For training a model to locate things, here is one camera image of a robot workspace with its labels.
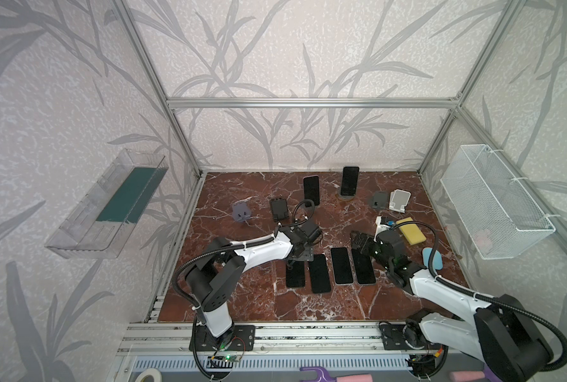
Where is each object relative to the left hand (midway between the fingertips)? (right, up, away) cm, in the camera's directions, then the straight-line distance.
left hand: (303, 247), depth 90 cm
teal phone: (+23, -8, -1) cm, 24 cm away
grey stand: (-27, +13, +12) cm, 32 cm away
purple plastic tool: (+4, -32, -22) cm, 39 cm away
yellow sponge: (+45, +5, +6) cm, 45 cm away
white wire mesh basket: (+52, +18, -25) cm, 60 cm away
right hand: (+21, +8, -2) cm, 22 cm away
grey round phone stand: (+36, +18, +18) cm, 44 cm away
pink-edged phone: (+3, +23, +8) cm, 24 cm away
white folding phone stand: (+42, +18, +12) cm, 47 cm away
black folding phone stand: (-10, +14, +12) cm, 21 cm away
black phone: (-3, -9, -4) cm, 10 cm away
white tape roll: (-44, -31, -22) cm, 58 cm away
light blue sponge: (+52, -4, +1) cm, 52 cm away
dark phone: (+20, +26, +12) cm, 35 cm away
